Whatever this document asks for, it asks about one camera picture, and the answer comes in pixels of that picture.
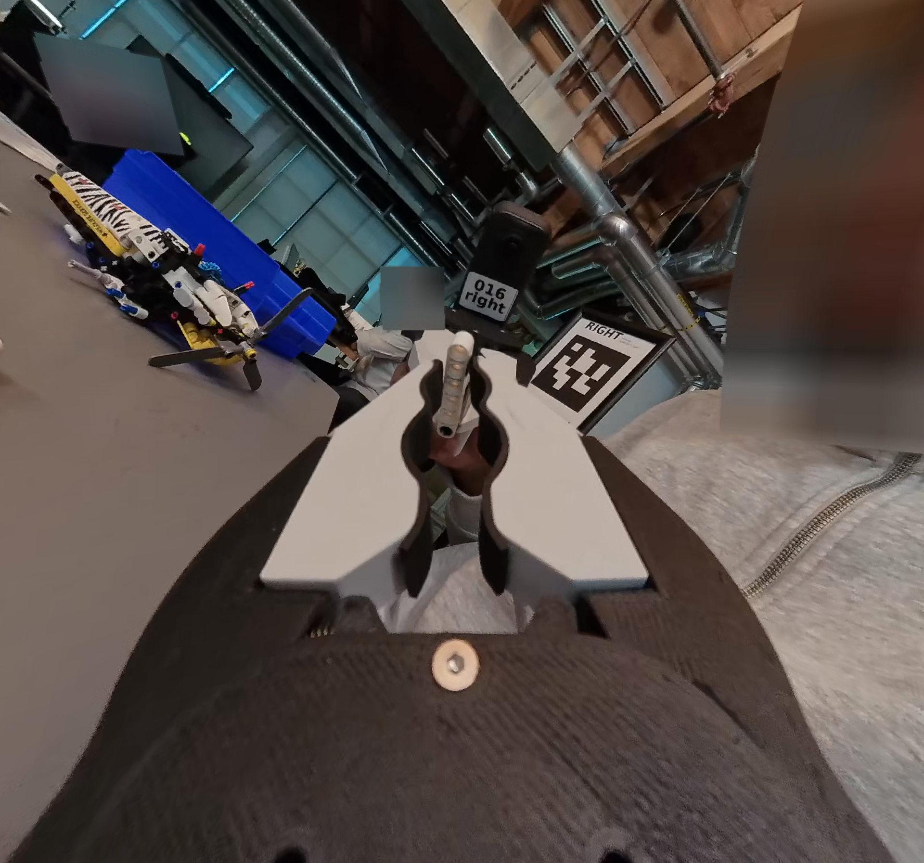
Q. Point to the blue plastic bin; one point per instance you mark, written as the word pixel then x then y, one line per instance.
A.
pixel 216 227

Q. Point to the white lego beam with holes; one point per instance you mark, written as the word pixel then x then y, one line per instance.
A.
pixel 453 379

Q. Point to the person's right hand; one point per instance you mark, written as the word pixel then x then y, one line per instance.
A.
pixel 469 466

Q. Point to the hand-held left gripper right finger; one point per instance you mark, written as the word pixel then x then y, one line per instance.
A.
pixel 570 516

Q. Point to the person's right forearm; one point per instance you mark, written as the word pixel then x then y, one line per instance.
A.
pixel 455 588

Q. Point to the silver metal duct pipe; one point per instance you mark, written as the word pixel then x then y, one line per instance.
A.
pixel 613 227

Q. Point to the red pipe clamp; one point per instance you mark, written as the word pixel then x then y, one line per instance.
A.
pixel 722 94

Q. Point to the grey zip hoodie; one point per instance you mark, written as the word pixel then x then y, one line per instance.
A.
pixel 794 516

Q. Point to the black white marker board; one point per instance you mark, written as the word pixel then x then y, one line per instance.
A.
pixel 599 368

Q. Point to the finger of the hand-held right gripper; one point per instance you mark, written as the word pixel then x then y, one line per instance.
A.
pixel 502 366
pixel 432 347

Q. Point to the lego aircraft model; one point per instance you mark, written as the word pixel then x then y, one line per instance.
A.
pixel 180 278

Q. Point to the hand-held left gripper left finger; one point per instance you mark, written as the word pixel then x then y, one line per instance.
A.
pixel 339 516

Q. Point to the dark computer monitor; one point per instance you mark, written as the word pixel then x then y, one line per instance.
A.
pixel 216 134

